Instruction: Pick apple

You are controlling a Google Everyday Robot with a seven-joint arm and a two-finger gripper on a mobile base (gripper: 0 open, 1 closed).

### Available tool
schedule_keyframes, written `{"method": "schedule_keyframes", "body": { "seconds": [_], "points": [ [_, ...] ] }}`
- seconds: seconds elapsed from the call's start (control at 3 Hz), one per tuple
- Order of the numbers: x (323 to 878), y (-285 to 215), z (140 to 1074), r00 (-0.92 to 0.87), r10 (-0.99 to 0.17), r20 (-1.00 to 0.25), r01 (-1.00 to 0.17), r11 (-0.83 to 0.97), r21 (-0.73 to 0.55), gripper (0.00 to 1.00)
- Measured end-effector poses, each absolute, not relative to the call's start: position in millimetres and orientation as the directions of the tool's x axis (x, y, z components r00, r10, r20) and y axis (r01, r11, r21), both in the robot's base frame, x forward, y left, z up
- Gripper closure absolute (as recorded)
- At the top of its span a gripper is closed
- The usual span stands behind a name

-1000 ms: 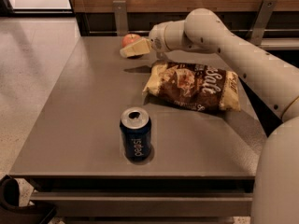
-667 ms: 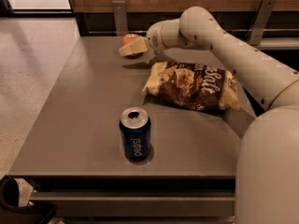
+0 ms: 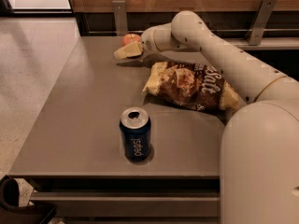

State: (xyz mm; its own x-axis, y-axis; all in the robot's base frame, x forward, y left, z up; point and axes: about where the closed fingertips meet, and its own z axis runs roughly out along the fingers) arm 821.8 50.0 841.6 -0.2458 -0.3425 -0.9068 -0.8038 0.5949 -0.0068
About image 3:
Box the blue pepsi can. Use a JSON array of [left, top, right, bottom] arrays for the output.
[[120, 107, 151, 161]]

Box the wooden wall counter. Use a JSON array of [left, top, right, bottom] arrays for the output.
[[69, 0, 299, 49]]

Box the metal bracket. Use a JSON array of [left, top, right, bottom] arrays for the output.
[[112, 0, 128, 36], [246, 0, 277, 46]]

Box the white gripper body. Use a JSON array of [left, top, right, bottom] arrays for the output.
[[141, 23, 172, 52]]

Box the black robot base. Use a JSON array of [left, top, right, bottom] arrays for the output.
[[0, 175, 58, 224]]

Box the grey table drawer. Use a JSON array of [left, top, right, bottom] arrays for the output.
[[30, 192, 221, 217]]

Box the brown chip bag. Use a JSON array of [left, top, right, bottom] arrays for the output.
[[143, 62, 239, 111]]

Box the right metal bracket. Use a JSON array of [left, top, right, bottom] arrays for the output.
[[246, 0, 277, 46]]

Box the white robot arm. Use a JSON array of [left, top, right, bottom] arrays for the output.
[[114, 11, 299, 224]]

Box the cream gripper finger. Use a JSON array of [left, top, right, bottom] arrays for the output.
[[114, 41, 143, 60]]

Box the red apple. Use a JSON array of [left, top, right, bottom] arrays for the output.
[[121, 34, 141, 46]]

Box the left metal bracket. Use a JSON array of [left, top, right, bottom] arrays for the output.
[[112, 0, 128, 36]]

